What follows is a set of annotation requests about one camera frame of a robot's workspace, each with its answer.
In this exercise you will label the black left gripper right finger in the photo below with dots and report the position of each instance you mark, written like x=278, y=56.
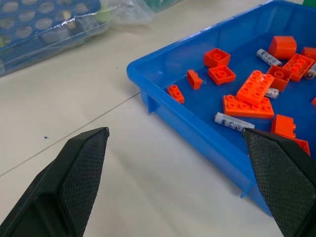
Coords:
x=279, y=172

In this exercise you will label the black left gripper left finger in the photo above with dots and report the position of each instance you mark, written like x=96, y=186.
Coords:
x=81, y=172

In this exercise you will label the teal translucent plastic container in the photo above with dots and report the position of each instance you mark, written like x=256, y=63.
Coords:
x=160, y=3

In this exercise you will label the white AA battery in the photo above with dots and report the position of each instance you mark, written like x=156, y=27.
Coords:
x=268, y=58
x=273, y=92
x=233, y=122
x=311, y=72

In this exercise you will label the red 2x4 plastic building brick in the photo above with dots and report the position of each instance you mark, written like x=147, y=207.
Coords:
x=255, y=86

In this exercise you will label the blue plastic bin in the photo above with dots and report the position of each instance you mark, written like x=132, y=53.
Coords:
x=197, y=123

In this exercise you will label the upside-down red 2x2 building brick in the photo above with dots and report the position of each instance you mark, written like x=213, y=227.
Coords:
x=280, y=77

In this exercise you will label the upside-down red 2x4 building brick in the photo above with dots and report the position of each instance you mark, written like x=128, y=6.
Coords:
x=297, y=66

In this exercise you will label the red 1x2 plastic building brick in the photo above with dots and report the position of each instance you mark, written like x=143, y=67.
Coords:
x=176, y=93

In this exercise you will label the orange rounded block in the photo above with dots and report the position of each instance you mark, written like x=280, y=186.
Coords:
x=282, y=47

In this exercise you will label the clear plastic bag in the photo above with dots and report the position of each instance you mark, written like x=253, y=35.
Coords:
x=74, y=24

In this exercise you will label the blue perforated tray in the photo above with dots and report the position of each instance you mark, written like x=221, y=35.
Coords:
x=37, y=27

